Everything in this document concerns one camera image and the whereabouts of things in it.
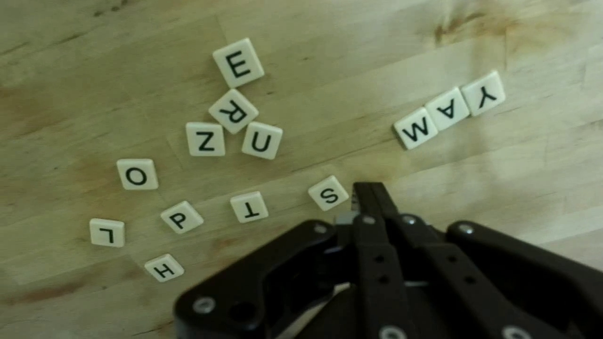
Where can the letter tile Y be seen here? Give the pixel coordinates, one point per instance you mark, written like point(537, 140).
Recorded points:
point(482, 93)

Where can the letter tile H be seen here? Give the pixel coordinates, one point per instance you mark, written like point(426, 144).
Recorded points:
point(164, 268)

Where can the letter tile M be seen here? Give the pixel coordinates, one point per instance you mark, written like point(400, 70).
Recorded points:
point(415, 129)

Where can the letter tile L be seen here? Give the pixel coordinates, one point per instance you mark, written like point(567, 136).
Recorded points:
point(106, 232)

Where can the letter tile T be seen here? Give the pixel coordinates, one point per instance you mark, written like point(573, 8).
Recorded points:
point(249, 208)

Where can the letter tile A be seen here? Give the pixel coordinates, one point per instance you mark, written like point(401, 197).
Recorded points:
point(447, 108)

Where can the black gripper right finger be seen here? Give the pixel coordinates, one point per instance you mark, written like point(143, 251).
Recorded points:
point(490, 295)

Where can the letter tile P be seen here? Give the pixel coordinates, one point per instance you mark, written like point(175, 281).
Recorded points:
point(181, 217)

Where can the letter tile R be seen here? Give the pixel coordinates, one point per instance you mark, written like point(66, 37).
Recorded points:
point(232, 112)

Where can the letter tile O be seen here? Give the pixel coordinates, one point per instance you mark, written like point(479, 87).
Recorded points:
point(136, 174)

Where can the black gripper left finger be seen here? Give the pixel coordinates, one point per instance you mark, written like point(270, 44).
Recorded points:
point(302, 283)

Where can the letter tile Z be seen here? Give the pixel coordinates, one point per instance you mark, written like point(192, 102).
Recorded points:
point(205, 140)

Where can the letter tile U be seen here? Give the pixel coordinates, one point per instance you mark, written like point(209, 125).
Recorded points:
point(260, 140)

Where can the letter tile S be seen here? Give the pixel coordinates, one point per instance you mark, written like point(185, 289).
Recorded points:
point(328, 193)

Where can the letter tile E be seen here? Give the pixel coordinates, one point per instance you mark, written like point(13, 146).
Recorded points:
point(237, 63)

